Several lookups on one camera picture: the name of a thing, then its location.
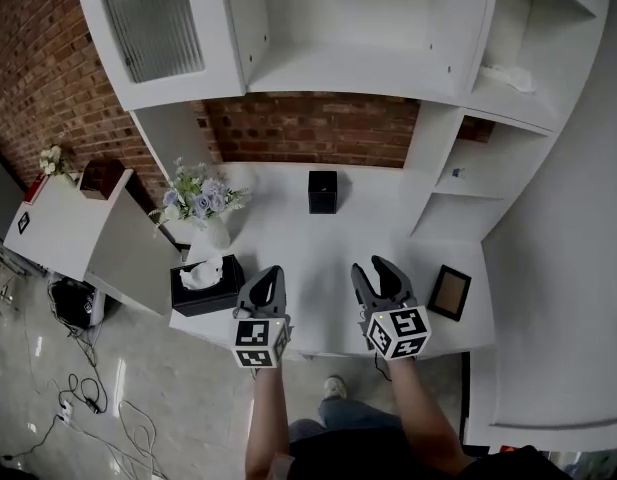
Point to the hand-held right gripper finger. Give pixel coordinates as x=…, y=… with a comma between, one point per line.
x=395, y=283
x=364, y=290

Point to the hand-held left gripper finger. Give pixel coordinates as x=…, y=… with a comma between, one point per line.
x=249, y=295
x=283, y=298

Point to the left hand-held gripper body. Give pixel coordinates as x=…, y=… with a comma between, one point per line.
x=258, y=333

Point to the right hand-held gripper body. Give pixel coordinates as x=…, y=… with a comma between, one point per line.
x=398, y=330

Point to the black tissue box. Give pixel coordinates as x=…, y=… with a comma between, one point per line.
x=208, y=300

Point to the white tissue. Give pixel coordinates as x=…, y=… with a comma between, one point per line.
x=202, y=274
x=508, y=77

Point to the person's left forearm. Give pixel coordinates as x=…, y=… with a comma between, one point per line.
x=268, y=418

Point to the person's right forearm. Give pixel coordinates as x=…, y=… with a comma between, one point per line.
x=423, y=408

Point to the white ribbed vase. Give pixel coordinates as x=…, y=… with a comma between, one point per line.
x=210, y=240

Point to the person's right shoe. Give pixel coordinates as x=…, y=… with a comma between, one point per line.
x=335, y=387

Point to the person's blue jeans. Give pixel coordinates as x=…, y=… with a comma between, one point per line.
x=358, y=415

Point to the blue white flower bouquet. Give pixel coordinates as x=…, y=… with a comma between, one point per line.
x=203, y=200

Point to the black cube box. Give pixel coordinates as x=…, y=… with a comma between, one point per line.
x=323, y=193

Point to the blue binder clip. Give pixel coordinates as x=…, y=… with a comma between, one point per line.
x=458, y=173

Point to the person's black shirt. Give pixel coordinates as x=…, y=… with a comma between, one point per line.
x=378, y=458

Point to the red packet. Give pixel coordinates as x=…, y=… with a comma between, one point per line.
x=507, y=449

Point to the black bag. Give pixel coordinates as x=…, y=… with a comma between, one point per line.
x=73, y=300

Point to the black power adapter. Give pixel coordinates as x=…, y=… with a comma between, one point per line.
x=94, y=407

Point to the brown wooden organizer box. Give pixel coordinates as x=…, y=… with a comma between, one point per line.
x=102, y=180

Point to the white side table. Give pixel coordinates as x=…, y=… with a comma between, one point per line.
x=68, y=228

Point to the white power strip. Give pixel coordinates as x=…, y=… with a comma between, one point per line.
x=65, y=410

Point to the small black framed card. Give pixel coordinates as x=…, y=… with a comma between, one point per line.
x=24, y=223

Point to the red book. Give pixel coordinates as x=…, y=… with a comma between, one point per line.
x=35, y=190

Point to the white flowers in small vase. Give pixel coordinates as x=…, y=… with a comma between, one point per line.
x=52, y=160

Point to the white shelf cabinet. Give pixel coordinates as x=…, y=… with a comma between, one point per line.
x=348, y=28

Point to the grey metal cabinet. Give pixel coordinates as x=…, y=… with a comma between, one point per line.
x=0, y=193

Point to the black picture frame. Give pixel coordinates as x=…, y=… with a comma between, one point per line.
x=450, y=293

